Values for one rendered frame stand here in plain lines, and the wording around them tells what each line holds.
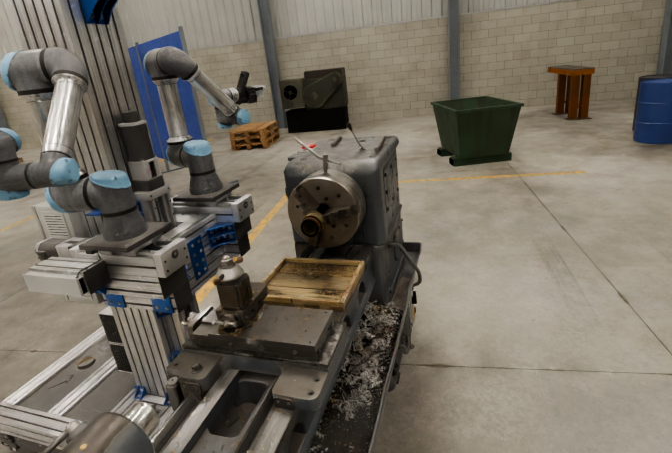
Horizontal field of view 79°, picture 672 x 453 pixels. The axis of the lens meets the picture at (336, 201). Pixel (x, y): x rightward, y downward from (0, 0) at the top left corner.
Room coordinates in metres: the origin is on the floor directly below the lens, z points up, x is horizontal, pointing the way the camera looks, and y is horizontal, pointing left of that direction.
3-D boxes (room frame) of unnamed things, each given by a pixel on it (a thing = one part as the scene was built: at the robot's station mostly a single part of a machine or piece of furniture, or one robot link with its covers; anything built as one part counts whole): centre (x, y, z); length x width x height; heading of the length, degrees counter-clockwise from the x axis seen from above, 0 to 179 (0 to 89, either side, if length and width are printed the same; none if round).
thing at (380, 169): (2.01, -0.07, 1.06); 0.59 x 0.48 x 0.39; 161
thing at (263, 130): (9.67, 1.71, 0.22); 1.25 x 0.86 x 0.44; 171
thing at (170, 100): (1.95, 0.70, 1.54); 0.15 x 0.12 x 0.55; 48
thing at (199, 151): (1.86, 0.61, 1.33); 0.13 x 0.12 x 0.14; 48
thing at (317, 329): (1.03, 0.27, 0.95); 0.43 x 0.17 x 0.05; 71
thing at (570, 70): (8.97, -5.30, 0.50); 1.61 x 0.44 x 1.00; 168
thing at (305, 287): (1.38, 0.13, 0.89); 0.36 x 0.30 x 0.04; 71
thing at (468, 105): (6.22, -2.23, 0.43); 1.34 x 0.94 x 0.85; 0
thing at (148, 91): (7.73, 3.15, 1.18); 4.12 x 0.80 x 2.35; 39
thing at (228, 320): (1.08, 0.32, 0.99); 0.20 x 0.10 x 0.05; 161
